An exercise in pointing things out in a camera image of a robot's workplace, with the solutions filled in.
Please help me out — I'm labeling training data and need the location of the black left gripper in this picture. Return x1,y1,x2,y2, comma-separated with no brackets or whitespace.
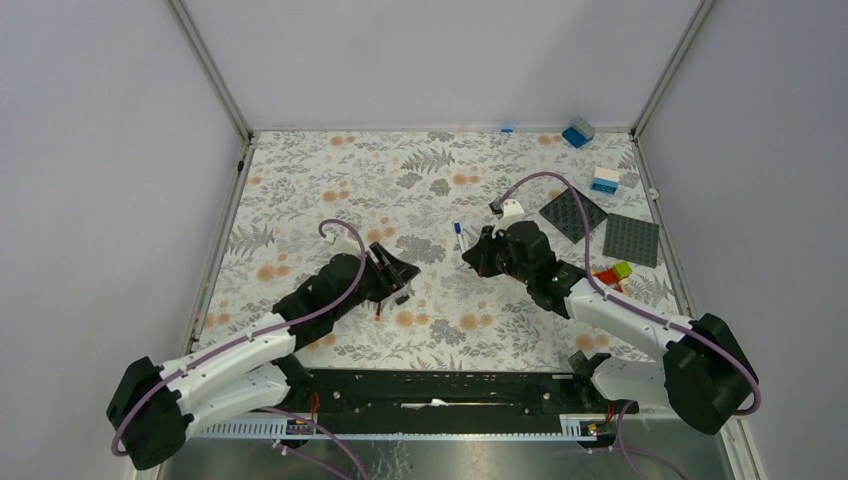
333,242,419,320

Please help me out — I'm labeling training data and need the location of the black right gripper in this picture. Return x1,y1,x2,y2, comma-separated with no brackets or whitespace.
464,224,533,286

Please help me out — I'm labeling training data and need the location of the white marker blue end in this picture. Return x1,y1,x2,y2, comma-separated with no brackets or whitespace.
453,222,468,253

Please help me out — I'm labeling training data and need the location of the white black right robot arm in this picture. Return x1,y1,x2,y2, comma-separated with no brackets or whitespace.
462,221,759,434

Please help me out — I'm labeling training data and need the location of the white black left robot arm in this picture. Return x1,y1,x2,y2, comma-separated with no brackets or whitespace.
106,243,421,471

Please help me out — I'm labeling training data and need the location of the dark green lego baseplate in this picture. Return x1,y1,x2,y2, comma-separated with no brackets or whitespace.
539,191,608,243

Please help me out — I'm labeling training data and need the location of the floral table mat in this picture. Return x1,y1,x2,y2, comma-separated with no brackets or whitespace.
194,131,652,372

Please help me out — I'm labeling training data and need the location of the colourful lego brick pile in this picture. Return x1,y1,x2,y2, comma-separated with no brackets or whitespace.
591,261,633,296

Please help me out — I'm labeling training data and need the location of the grey lego baseplate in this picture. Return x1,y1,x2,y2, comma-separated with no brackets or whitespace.
602,213,660,268

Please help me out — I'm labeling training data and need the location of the white blue lego brick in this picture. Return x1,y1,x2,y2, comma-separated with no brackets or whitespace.
590,167,620,195

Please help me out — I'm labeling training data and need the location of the blue grey lego brick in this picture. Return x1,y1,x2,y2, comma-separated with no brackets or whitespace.
562,118,596,149

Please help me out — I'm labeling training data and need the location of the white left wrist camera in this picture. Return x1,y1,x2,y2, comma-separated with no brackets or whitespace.
331,236,361,257

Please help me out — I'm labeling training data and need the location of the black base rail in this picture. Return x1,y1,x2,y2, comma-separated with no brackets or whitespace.
277,369,639,436

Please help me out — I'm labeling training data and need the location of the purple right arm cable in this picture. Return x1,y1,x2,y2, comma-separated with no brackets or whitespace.
496,172,763,480

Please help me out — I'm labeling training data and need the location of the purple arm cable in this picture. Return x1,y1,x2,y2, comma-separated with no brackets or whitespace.
496,172,763,480
110,219,372,480

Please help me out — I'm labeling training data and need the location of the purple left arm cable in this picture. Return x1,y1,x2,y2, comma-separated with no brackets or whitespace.
110,219,372,480

